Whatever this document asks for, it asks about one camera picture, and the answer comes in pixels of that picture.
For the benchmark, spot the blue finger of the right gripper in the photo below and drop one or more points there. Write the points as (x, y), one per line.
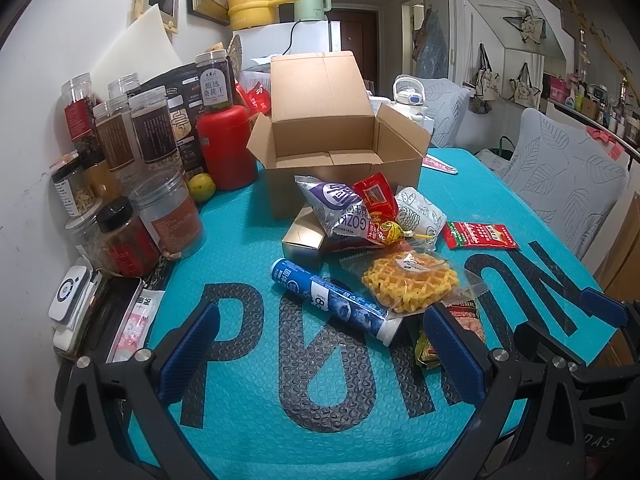
(603, 307)

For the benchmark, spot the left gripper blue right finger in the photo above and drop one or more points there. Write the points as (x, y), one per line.
(460, 351)

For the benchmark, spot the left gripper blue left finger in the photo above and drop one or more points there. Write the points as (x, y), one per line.
(181, 351)

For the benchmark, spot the packaged yellow waffle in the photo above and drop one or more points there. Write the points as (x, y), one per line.
(406, 282)

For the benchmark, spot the red green sachet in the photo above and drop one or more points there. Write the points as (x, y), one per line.
(478, 235)

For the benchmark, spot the yellow green lollipop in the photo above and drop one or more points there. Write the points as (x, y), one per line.
(390, 232)

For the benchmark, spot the blue cylindrical snack tube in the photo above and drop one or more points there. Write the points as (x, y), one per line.
(350, 308)

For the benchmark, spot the white illustrated snack bag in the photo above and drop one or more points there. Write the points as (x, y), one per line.
(419, 216)

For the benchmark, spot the gold small box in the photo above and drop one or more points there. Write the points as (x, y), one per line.
(303, 243)

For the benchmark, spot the large red snack bag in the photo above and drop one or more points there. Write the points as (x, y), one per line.
(378, 197)

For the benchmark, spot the purple silver snack bag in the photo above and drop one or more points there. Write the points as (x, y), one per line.
(339, 209)

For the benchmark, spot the teal bubble mat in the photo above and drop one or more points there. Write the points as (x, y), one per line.
(289, 393)

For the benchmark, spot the black lid red jar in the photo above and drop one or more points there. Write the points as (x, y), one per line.
(125, 239)

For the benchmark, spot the grey leaf pattern cushion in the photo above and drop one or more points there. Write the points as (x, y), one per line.
(565, 178)

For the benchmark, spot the clear jar orange label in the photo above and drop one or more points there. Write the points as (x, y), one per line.
(169, 213)

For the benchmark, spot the yellow green citrus fruit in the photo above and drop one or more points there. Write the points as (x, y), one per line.
(202, 188)

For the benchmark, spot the small jar with nuts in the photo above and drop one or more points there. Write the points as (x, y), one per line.
(74, 191)

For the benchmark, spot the pink red flat packet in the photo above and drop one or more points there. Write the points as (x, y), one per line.
(434, 163)

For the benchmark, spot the red plastic canister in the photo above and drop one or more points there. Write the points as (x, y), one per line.
(224, 136)

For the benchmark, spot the tall jar brown label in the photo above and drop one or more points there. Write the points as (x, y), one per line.
(115, 132)

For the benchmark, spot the grey sofa cushion far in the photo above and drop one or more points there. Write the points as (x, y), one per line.
(446, 104)

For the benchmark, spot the tall jar dark label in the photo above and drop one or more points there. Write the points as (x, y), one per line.
(156, 140)

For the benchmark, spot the dark labelled jar on canister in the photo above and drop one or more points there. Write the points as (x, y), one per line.
(215, 79)

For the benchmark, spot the red chinese text bag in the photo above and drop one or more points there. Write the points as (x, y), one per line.
(256, 100)

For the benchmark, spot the brown cardboard box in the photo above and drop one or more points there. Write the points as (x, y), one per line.
(322, 125)

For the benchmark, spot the black snack pouch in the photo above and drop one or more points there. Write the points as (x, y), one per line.
(185, 106)

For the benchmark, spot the tall jar red label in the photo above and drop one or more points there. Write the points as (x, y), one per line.
(78, 103)

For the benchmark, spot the white foam board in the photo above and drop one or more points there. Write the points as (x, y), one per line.
(144, 48)

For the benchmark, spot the white refrigerator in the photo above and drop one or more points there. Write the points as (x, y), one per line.
(260, 44)

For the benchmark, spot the yellow pot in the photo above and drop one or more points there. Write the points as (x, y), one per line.
(244, 14)

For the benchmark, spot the wall intercom screen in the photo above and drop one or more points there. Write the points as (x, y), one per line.
(168, 12)

